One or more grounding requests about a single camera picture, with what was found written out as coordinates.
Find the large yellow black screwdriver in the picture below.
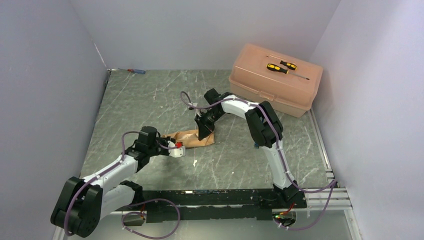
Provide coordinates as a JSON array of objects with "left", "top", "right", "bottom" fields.
[{"left": 266, "top": 63, "right": 310, "bottom": 80}]

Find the peach plastic toolbox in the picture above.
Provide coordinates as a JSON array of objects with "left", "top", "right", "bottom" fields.
[{"left": 229, "top": 43, "right": 323, "bottom": 118}]

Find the red blue screwdriver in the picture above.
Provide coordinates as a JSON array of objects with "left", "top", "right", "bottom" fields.
[{"left": 118, "top": 68, "right": 146, "bottom": 75}]

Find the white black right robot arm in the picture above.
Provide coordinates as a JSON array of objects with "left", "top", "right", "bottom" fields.
[{"left": 194, "top": 88, "right": 299, "bottom": 208}]

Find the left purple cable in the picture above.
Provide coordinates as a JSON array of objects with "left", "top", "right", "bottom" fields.
[{"left": 63, "top": 131, "right": 182, "bottom": 240}]

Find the small yellow black screwdriver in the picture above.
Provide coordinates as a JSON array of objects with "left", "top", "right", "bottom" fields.
[{"left": 267, "top": 54, "right": 297, "bottom": 71}]

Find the peach satin napkin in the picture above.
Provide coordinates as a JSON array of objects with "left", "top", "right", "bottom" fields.
[{"left": 162, "top": 129, "right": 215, "bottom": 148}]

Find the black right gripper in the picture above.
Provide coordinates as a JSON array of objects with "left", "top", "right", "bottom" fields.
[{"left": 194, "top": 109, "right": 224, "bottom": 142}]

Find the aluminium frame rail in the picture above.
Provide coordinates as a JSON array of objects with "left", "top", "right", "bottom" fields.
[{"left": 52, "top": 165, "right": 364, "bottom": 240}]

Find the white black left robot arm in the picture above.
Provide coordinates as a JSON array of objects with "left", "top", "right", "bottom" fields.
[{"left": 50, "top": 126, "right": 186, "bottom": 238}]

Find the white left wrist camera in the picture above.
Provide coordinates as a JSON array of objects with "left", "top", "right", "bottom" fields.
[{"left": 167, "top": 140, "right": 186, "bottom": 158}]

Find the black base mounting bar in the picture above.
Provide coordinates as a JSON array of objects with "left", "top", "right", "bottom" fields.
[{"left": 120, "top": 188, "right": 307, "bottom": 223}]

